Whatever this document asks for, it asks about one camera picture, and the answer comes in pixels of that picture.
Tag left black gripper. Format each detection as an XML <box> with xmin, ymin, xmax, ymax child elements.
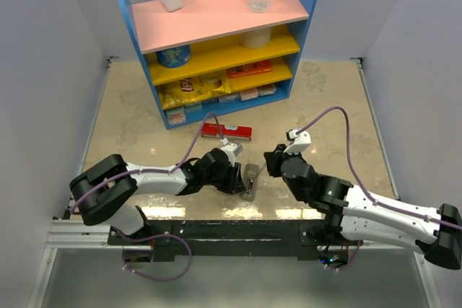
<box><xmin>203</xmin><ymin>161</ymin><xmax>245</xmax><ymax>194</ymax></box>

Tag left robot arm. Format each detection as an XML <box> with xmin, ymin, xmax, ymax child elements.
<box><xmin>69</xmin><ymin>148</ymin><xmax>245</xmax><ymax>245</ymax></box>

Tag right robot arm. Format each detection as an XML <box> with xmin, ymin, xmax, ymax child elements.
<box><xmin>263</xmin><ymin>144</ymin><xmax>461</xmax><ymax>270</ymax></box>

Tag red toothpaste box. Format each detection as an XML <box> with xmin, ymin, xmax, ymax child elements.
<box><xmin>201</xmin><ymin>123</ymin><xmax>253</xmax><ymax>141</ymax></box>

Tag green tissue pack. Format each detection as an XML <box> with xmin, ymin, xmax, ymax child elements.
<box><xmin>183</xmin><ymin>102</ymin><xmax>202</xmax><ymax>114</ymax></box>

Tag orange flat box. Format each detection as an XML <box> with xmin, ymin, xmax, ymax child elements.
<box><xmin>226</xmin><ymin>59</ymin><xmax>273</xmax><ymax>79</ymax></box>

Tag yellow chips bag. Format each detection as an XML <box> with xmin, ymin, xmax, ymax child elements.
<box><xmin>157</xmin><ymin>72</ymin><xmax>231</xmax><ymax>110</ymax></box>

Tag blue shelf unit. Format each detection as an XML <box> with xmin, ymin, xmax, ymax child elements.
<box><xmin>118</xmin><ymin>0</ymin><xmax>317</xmax><ymax>124</ymax></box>

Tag blue round tin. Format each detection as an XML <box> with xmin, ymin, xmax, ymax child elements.
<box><xmin>155</xmin><ymin>45</ymin><xmax>191</xmax><ymax>69</ymax></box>

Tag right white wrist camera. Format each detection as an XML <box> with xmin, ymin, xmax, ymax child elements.
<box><xmin>283</xmin><ymin>128</ymin><xmax>311</xmax><ymax>154</ymax></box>

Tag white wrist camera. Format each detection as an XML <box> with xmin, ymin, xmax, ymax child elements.
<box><xmin>283</xmin><ymin>128</ymin><xmax>311</xmax><ymax>154</ymax></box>
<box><xmin>219</xmin><ymin>138</ymin><xmax>243</xmax><ymax>167</ymax></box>

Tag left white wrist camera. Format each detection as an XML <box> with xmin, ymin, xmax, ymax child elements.
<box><xmin>219</xmin><ymin>138</ymin><xmax>243</xmax><ymax>167</ymax></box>

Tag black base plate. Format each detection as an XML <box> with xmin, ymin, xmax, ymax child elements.
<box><xmin>108</xmin><ymin>219</ymin><xmax>352</xmax><ymax>267</ymax></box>

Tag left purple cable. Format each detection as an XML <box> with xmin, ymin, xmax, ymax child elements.
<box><xmin>70</xmin><ymin>111</ymin><xmax>228</xmax><ymax>215</ymax></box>

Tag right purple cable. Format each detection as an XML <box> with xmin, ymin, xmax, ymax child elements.
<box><xmin>294</xmin><ymin>106</ymin><xmax>462</xmax><ymax>232</ymax></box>

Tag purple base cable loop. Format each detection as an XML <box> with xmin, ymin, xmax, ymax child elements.
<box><xmin>121</xmin><ymin>227</ymin><xmax>196</xmax><ymax>281</ymax></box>

